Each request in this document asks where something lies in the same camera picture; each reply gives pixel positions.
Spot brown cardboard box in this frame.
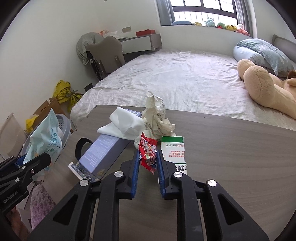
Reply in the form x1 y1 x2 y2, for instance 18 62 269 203
33 97 66 128

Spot long blue grey box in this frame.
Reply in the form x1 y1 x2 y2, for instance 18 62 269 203
75 109 142 180

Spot black strap loop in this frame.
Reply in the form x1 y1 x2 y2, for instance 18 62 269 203
75 138 93 160

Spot grey headboard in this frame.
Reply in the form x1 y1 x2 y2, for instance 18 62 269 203
272 35 296 62

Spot grey upholstered chair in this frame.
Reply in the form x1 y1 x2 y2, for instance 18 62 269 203
86 36 125 80

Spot plush toys on windowsill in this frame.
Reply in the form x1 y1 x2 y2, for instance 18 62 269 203
193 16 250 37

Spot beige teddy bear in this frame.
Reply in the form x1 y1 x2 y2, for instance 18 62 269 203
237 59 296 119

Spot bed with white sheet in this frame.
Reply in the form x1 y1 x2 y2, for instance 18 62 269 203
70 50 295 130

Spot yellow plastic bag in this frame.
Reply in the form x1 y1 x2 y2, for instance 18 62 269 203
53 80 83 113

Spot blue playing card box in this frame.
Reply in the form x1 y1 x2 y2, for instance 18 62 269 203
68 162 99 183

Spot person's left hand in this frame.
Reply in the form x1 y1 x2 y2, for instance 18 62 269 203
6 207 30 241

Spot grey garment on chair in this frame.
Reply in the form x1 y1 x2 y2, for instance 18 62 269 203
76 32 104 65

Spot window with dark frame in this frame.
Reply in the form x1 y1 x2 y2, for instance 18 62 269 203
171 0 238 25

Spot crumpled beige paper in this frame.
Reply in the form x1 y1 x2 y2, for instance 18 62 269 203
133 91 176 150

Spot light blue pillow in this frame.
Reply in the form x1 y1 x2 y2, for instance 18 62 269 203
233 38 295 78

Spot white cloth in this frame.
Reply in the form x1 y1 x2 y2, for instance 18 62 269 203
97 106 145 140

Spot green white medicine box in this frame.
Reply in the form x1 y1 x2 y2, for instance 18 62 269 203
161 136 187 174

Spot small yellow bag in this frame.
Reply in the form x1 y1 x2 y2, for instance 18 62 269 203
25 114 39 134

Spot grey right curtain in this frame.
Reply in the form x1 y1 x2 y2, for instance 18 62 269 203
234 0 257 38

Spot red candy wrapper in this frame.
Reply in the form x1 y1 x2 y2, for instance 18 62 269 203
138 133 158 174

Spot beige lidded bin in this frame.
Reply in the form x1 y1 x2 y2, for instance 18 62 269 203
0 113 27 160

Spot purple fuzzy fabric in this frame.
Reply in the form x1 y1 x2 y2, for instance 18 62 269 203
30 184 56 229

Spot red box on desk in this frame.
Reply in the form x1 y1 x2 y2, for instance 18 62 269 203
135 29 156 37

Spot grey curtain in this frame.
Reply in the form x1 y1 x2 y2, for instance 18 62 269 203
234 0 257 38
156 0 175 26

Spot light blue plastic package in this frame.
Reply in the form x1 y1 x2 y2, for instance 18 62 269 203
23 109 62 177

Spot white grey desk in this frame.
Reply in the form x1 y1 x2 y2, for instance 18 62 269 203
116 34 162 54

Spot grey left curtain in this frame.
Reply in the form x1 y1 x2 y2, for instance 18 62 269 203
156 0 175 26

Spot grey perforated basket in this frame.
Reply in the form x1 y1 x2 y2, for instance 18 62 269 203
21 113 71 181

